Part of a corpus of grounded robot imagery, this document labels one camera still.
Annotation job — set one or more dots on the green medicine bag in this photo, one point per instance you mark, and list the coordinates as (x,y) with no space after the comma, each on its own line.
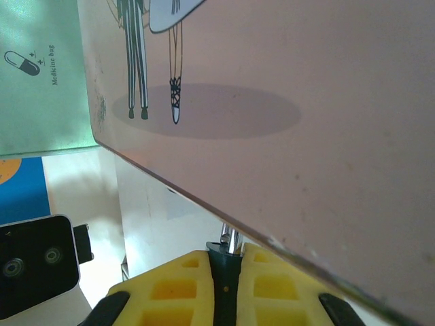
(34,112)

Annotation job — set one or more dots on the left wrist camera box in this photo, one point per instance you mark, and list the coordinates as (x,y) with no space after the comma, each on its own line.
(34,261)

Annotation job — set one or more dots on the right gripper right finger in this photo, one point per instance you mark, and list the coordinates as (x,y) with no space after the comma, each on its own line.
(272,292)

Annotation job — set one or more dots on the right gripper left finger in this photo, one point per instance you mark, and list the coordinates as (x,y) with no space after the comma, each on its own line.
(170,292)

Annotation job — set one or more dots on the pink tin box with couple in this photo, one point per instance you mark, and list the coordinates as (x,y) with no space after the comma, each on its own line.
(306,102)

